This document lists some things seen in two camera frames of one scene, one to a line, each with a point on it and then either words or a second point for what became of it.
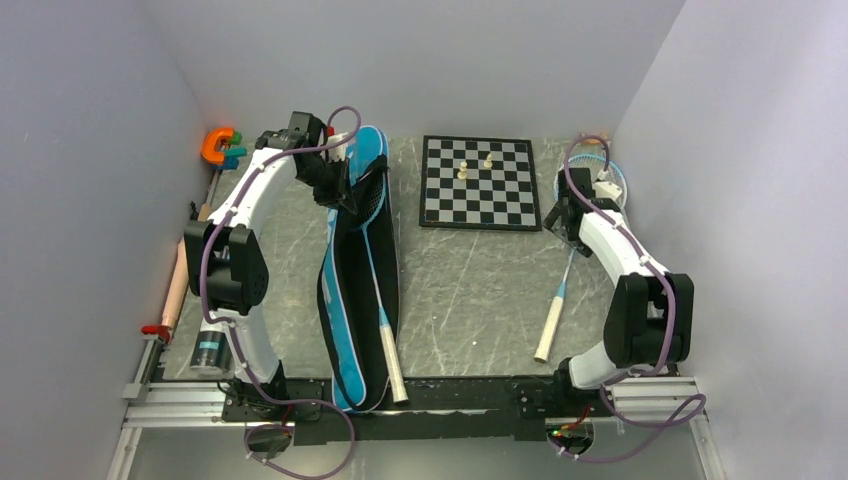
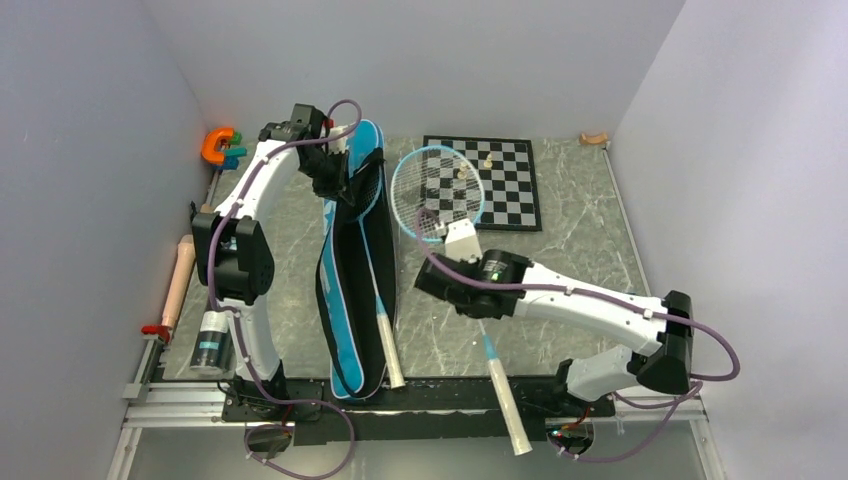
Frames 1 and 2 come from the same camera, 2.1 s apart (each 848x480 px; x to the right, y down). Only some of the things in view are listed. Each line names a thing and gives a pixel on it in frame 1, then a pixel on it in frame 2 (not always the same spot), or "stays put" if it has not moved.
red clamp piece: (156, 329) stays put
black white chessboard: (503, 196) stays put
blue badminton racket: (591, 163) to (450, 186)
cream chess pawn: (462, 175) stays put
